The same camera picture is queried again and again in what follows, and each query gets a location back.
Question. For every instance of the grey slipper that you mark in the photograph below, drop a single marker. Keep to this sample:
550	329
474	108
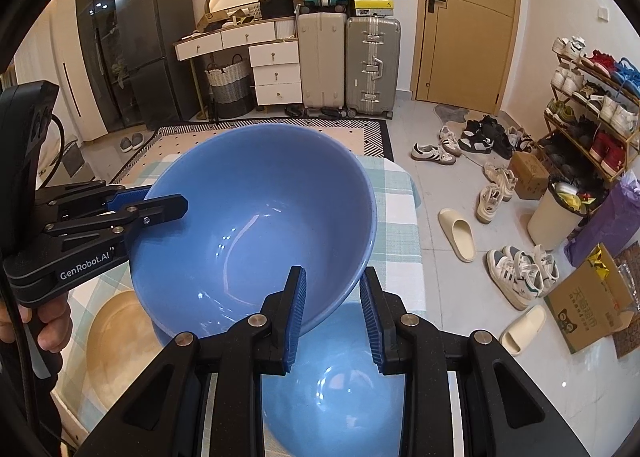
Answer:
125	145
138	140

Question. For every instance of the dark grey refrigerator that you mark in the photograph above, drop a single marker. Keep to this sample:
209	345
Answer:
155	47

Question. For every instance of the brown patterned doormat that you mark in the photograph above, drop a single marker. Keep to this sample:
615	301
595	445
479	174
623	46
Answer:
630	337

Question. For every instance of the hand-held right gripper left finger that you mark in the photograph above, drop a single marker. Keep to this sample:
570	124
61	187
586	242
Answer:
297	317

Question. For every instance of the blue bowl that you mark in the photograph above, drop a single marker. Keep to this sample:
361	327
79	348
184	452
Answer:
325	402
260	217

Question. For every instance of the dark glass cabinet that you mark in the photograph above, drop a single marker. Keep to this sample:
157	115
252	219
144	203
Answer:
97	37

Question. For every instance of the green plaid tablecloth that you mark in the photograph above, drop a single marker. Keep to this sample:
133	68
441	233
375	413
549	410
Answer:
395	237

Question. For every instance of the row of racked shoes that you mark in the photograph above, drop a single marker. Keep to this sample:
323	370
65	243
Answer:
605	107

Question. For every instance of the woven laundry basket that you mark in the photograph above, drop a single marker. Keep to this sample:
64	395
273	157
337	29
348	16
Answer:
227	87

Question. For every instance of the black storage box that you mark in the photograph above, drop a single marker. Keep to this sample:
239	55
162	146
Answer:
279	8

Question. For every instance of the wooden door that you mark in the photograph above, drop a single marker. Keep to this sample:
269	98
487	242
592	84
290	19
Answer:
470	37

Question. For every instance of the white vanity desk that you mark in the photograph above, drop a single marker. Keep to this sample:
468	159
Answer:
235	37

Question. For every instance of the small plain cardboard box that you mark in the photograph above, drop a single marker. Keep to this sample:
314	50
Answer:
527	177

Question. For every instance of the white trash bin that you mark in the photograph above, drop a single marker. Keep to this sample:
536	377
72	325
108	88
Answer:
550	222

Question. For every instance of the large printed cardboard box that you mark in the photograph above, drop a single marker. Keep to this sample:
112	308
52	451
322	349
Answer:
585	317

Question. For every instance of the cream round plate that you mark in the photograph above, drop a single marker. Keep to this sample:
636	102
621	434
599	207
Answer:
115	352

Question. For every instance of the grey fluffy mat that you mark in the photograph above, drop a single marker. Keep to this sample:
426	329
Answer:
450	113

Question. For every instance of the beige suitcase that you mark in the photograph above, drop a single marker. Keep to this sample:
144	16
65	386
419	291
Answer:
320	62

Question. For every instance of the purple plastic bag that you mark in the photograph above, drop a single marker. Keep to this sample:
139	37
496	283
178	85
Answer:
610	222

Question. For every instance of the person's left hand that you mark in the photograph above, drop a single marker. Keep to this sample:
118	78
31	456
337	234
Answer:
55	327

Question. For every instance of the yellow and black shoe box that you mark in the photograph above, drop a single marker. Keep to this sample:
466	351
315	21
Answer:
372	8

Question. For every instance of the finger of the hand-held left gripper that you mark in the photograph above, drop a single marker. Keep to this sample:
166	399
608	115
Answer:
127	198
165	209

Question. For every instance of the scattered sneakers group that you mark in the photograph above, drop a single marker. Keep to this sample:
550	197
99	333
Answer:
515	272

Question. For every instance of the metal shoe rack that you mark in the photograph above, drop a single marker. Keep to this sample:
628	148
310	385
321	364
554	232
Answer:
547	127

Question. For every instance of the white wardrobe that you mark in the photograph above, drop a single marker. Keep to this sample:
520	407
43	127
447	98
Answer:
70	67

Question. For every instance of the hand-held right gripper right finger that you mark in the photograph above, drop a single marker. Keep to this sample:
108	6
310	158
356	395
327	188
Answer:
372	322

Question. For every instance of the cream slide sandal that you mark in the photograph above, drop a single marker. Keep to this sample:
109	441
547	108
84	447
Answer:
457	237
525	329

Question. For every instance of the small open cardboard box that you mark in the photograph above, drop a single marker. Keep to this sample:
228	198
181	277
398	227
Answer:
210	21

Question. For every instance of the silver suitcase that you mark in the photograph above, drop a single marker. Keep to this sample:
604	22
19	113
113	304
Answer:
372	62

